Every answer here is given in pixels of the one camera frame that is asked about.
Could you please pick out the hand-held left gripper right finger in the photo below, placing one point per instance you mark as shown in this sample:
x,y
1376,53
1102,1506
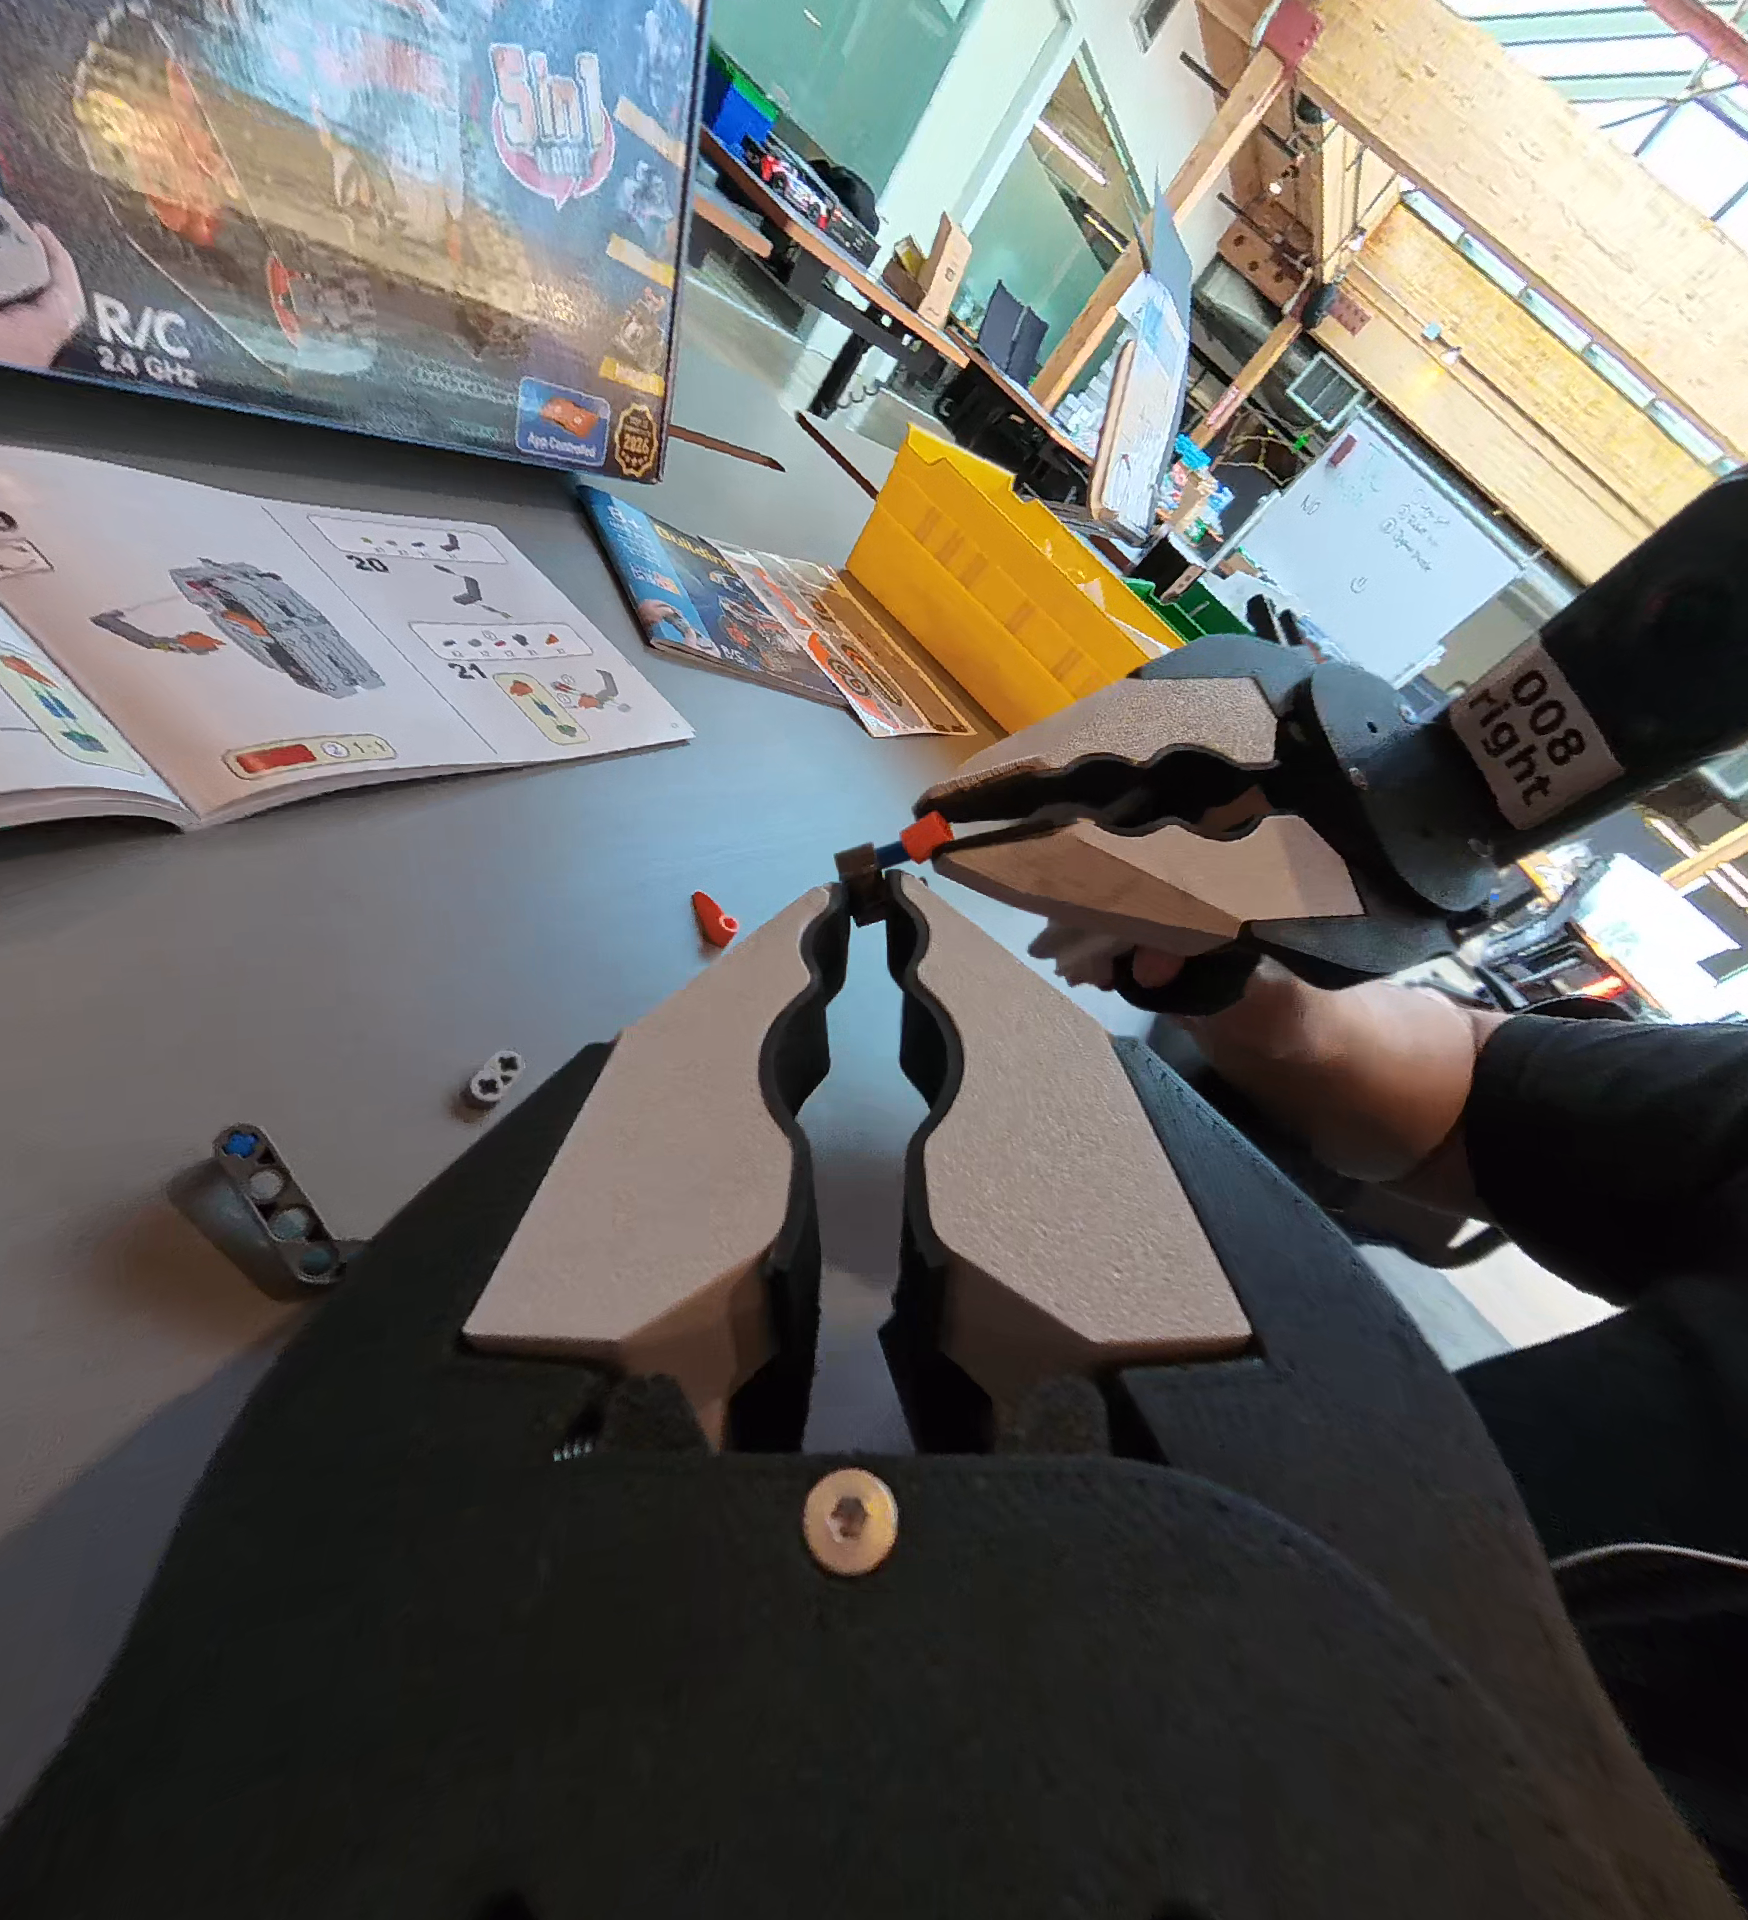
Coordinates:
x,y
1069,1199

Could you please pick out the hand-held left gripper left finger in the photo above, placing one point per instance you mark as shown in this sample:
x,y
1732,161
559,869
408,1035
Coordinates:
x,y
648,1199

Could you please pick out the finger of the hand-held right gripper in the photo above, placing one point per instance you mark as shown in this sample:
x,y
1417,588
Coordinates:
x,y
1114,728
1175,884

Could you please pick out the orange claw piece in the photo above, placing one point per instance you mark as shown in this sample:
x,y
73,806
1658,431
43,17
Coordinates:
x,y
929,837
713,918

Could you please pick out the grey connector with blue pins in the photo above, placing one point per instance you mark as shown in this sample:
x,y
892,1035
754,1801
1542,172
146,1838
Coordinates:
x,y
858,870

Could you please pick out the person's right forearm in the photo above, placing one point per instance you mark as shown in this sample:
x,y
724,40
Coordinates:
x,y
1640,1140

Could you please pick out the person's right hand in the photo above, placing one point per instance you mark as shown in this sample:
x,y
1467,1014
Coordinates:
x,y
1353,1081

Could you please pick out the small grey two-hole connector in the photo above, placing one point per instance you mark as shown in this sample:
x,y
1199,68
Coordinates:
x,y
494,1081

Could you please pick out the yellow storage bin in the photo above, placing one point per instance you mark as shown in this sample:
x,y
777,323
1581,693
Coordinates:
x,y
964,584

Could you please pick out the orange sticker sheet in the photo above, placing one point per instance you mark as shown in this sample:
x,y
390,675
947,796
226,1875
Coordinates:
x,y
875,675

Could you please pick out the whiteboard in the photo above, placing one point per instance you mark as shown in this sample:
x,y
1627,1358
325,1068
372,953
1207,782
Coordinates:
x,y
1383,554

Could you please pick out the standing sign board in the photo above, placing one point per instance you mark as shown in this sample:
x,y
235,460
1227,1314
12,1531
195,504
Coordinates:
x,y
1144,361

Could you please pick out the grey angled beam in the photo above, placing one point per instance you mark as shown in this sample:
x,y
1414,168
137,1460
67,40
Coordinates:
x,y
266,1207

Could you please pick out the small blue booklet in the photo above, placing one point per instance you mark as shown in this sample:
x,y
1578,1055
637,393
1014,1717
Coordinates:
x,y
664,584

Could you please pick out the cardboard box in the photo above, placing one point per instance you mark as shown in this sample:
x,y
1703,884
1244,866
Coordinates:
x,y
947,271

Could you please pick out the long wooden table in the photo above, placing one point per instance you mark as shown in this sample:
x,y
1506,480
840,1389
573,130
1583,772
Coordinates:
x,y
875,292

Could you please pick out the red toy car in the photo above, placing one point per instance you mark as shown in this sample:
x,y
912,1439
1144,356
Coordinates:
x,y
805,187

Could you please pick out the open instruction booklet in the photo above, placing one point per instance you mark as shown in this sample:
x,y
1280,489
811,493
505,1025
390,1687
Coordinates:
x,y
289,631

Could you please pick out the blue storage bin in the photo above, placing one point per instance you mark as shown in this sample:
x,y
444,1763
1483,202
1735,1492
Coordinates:
x,y
736,105

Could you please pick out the robot kit box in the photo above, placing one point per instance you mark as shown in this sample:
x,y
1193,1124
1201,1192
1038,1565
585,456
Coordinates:
x,y
289,195

